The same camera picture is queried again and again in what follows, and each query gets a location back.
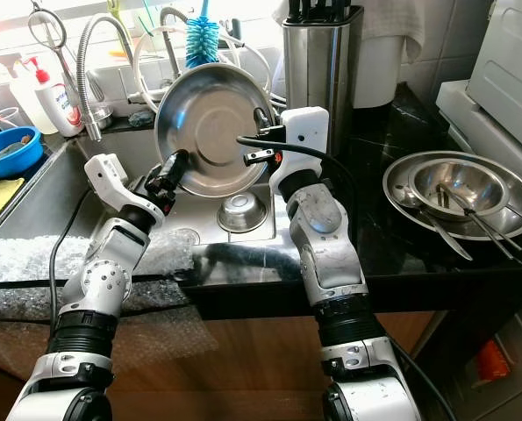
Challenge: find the steel sink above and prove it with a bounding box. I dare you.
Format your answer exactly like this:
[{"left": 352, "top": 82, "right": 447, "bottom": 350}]
[{"left": 0, "top": 136, "right": 279, "bottom": 246}]

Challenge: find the small steel cup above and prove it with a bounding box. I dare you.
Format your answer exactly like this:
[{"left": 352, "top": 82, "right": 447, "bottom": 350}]
[{"left": 89, "top": 105, "right": 114, "bottom": 126}]

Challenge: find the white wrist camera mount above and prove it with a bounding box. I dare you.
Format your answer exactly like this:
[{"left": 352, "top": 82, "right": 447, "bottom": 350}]
[
  {"left": 268, "top": 107, "right": 333, "bottom": 195},
  {"left": 83, "top": 153, "right": 161, "bottom": 221}
]

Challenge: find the steel chopstick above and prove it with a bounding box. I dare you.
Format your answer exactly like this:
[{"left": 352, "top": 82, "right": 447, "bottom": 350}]
[
  {"left": 436, "top": 182, "right": 522, "bottom": 266},
  {"left": 445, "top": 186, "right": 522, "bottom": 234}
]

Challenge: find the bubble wrap edge padding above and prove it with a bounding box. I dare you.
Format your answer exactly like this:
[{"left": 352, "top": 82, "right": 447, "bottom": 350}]
[{"left": 0, "top": 228, "right": 196, "bottom": 321}]

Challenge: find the wooden cabinet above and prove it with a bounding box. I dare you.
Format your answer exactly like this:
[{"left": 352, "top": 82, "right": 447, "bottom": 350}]
[{"left": 0, "top": 307, "right": 437, "bottom": 421}]

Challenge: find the steel knife block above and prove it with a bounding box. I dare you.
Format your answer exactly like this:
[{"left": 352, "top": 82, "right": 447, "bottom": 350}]
[{"left": 282, "top": 0, "right": 365, "bottom": 157}]

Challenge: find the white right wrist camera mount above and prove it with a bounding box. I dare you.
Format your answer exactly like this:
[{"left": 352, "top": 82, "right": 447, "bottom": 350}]
[{"left": 268, "top": 107, "right": 333, "bottom": 195}]

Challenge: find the white towel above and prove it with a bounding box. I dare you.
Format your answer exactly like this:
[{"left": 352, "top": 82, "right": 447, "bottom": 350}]
[{"left": 274, "top": 0, "right": 428, "bottom": 111}]

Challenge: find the steel plate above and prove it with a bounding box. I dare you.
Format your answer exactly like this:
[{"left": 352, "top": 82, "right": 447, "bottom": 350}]
[
  {"left": 154, "top": 61, "right": 277, "bottom": 199},
  {"left": 382, "top": 151, "right": 522, "bottom": 244}
]

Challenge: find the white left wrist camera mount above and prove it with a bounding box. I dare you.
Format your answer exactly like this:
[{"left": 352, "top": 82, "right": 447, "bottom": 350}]
[{"left": 83, "top": 153, "right": 161, "bottom": 221}]

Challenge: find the flexible steel faucet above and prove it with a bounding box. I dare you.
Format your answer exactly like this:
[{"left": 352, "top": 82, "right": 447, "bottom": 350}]
[{"left": 78, "top": 13, "right": 134, "bottom": 142}]

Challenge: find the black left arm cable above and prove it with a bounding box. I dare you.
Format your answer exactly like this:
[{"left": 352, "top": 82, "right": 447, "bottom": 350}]
[{"left": 46, "top": 197, "right": 95, "bottom": 321}]

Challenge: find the blue plastic bowl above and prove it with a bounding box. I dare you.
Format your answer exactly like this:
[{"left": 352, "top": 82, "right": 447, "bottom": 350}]
[{"left": 0, "top": 125, "right": 45, "bottom": 177}]

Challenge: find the blue bottle brush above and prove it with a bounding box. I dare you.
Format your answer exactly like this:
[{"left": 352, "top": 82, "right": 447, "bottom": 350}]
[{"left": 186, "top": 0, "right": 222, "bottom": 69}]

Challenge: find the orange plastic tag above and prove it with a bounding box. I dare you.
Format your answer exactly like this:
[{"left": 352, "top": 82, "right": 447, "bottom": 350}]
[{"left": 476, "top": 338, "right": 510, "bottom": 383}]

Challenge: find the white looped hose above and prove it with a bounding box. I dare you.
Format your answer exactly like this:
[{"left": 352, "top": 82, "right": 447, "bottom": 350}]
[{"left": 131, "top": 22, "right": 283, "bottom": 124}]

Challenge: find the chrome tap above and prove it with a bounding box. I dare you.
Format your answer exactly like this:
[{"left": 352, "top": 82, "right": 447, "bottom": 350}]
[{"left": 133, "top": 4, "right": 197, "bottom": 106}]

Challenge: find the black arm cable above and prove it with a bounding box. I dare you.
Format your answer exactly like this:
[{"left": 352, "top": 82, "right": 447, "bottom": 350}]
[
  {"left": 237, "top": 134, "right": 360, "bottom": 231},
  {"left": 46, "top": 197, "right": 95, "bottom": 321}
]

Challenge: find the green plastic utensil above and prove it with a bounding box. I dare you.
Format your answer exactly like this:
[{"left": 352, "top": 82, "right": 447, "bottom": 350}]
[{"left": 107, "top": 0, "right": 129, "bottom": 24}]

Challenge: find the steel bowl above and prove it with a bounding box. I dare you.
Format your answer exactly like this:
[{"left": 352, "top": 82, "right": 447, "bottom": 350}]
[
  {"left": 217, "top": 193, "right": 268, "bottom": 234},
  {"left": 412, "top": 160, "right": 512, "bottom": 222}
]

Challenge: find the steel spoon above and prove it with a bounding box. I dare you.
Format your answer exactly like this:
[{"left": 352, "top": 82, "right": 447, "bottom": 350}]
[{"left": 392, "top": 184, "right": 474, "bottom": 262}]

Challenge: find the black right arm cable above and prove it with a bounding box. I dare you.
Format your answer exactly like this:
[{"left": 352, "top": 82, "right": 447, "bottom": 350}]
[{"left": 237, "top": 134, "right": 360, "bottom": 231}]

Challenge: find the white washing machine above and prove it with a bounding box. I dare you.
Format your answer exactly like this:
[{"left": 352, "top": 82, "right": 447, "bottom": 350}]
[{"left": 427, "top": 0, "right": 522, "bottom": 421}]

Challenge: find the white spray bottle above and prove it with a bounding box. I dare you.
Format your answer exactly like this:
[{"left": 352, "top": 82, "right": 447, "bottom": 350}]
[{"left": 0, "top": 53, "right": 46, "bottom": 132}]

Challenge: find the white red-pump soap bottle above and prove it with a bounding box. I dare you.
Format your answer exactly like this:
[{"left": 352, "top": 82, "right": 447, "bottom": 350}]
[{"left": 19, "top": 57, "right": 83, "bottom": 138}]

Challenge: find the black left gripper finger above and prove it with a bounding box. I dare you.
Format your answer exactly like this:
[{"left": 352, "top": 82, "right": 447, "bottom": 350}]
[{"left": 165, "top": 149, "right": 194, "bottom": 187}]

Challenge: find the green scrubber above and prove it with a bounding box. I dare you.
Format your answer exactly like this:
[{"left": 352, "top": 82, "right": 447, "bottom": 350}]
[{"left": 127, "top": 110, "right": 154, "bottom": 129}]

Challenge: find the round wire strainer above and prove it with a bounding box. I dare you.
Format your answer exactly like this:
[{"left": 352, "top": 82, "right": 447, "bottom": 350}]
[{"left": 28, "top": 0, "right": 87, "bottom": 102}]

